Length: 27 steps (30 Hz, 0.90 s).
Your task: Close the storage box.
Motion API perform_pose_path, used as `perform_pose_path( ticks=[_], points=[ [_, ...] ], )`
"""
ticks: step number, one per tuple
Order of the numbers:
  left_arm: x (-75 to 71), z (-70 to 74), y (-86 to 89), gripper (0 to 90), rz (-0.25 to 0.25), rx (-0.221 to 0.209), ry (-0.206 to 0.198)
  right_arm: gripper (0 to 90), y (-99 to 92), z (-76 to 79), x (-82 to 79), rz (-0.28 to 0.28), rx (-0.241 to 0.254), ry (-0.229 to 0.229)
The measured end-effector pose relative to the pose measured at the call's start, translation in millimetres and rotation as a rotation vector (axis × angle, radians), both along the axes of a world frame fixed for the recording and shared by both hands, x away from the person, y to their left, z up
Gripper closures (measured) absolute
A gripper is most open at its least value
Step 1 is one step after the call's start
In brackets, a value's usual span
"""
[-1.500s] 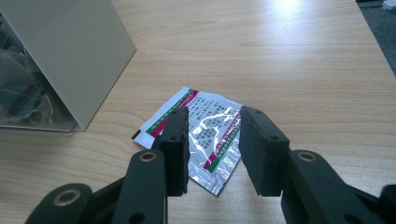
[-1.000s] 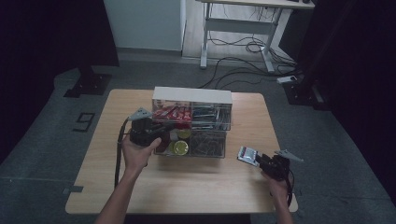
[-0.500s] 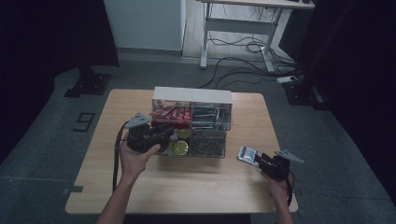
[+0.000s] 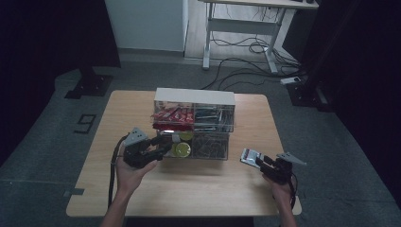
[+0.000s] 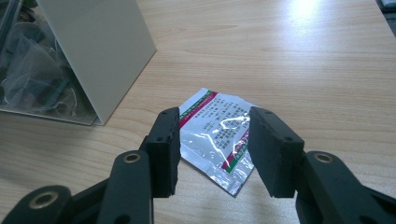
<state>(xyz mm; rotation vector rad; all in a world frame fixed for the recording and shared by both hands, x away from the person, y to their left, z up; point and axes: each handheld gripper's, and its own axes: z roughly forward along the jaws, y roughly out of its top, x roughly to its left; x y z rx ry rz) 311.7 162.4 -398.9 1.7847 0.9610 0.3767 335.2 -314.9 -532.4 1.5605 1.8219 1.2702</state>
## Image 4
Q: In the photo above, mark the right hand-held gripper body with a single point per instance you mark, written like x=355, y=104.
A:
x=279, y=171

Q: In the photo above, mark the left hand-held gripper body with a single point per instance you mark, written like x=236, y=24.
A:
x=137, y=154

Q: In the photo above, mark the round green-lid cup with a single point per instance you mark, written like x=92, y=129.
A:
x=183, y=150
x=173, y=152
x=186, y=135

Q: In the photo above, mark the silver pink-striped sachet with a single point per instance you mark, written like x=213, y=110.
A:
x=250, y=156

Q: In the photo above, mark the clear organizer with white top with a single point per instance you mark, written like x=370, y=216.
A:
x=195, y=96

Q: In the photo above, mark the person's right hand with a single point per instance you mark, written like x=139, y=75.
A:
x=280, y=192

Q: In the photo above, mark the person's left hand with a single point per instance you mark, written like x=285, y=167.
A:
x=132, y=178

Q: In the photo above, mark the small white packet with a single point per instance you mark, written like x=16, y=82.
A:
x=176, y=137

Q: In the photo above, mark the pile of red packets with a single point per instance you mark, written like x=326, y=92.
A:
x=173, y=118

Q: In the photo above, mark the pile of dark packets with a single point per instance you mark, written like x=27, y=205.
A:
x=209, y=146

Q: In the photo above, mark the black tape floor marker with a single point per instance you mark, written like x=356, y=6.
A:
x=85, y=123

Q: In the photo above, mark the pile of silver sachets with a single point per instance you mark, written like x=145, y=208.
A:
x=212, y=118

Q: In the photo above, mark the black stand base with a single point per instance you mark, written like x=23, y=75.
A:
x=307, y=94
x=91, y=85

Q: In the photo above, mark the white power strip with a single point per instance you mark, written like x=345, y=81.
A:
x=290, y=80

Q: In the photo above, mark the white cabinet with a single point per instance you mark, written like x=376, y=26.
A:
x=145, y=25

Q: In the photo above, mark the black curtain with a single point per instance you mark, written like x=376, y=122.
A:
x=362, y=78
x=47, y=47

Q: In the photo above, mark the white desk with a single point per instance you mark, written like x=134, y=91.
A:
x=246, y=25

